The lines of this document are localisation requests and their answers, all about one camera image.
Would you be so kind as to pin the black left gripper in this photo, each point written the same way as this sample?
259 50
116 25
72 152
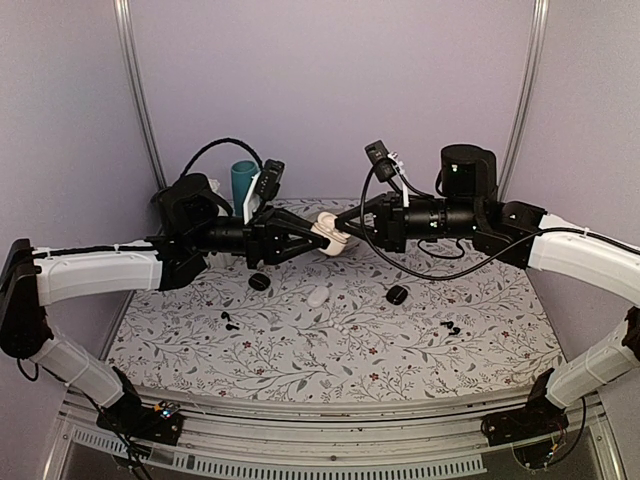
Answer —
267 237

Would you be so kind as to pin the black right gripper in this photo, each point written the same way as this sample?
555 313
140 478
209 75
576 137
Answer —
388 228

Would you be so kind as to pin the small white case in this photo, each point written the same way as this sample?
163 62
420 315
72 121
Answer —
325 226

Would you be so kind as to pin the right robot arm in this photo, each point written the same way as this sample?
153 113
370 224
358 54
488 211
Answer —
518 234

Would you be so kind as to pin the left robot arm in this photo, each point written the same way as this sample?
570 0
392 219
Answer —
196 222

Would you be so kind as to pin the black earbud case left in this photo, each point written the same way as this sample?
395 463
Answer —
259 281

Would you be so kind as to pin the black earbud case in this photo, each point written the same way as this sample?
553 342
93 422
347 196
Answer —
259 281
396 295

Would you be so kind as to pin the white oval earbud case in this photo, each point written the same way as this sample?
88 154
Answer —
318 296

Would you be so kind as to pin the black earbud case right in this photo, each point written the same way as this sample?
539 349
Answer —
396 295

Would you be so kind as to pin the white earbuds on mat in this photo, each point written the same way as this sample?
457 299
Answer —
340 328

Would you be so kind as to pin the teal vase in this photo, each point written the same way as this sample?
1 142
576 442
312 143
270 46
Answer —
242 173

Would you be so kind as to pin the floral table mat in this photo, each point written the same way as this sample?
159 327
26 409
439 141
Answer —
284 350

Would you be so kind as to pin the white ribbed vase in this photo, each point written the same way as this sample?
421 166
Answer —
214 185

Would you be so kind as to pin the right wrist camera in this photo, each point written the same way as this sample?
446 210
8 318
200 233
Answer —
386 168

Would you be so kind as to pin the front aluminium rail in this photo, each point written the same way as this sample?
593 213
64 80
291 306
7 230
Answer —
415 439

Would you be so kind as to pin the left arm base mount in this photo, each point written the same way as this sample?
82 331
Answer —
130 418

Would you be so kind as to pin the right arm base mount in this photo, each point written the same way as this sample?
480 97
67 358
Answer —
532 420

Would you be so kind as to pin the right aluminium post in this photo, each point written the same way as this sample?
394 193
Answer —
532 63

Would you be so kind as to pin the aluminium post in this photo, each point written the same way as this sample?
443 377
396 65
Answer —
532 63
124 24

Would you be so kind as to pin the left aluminium post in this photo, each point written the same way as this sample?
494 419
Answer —
124 24

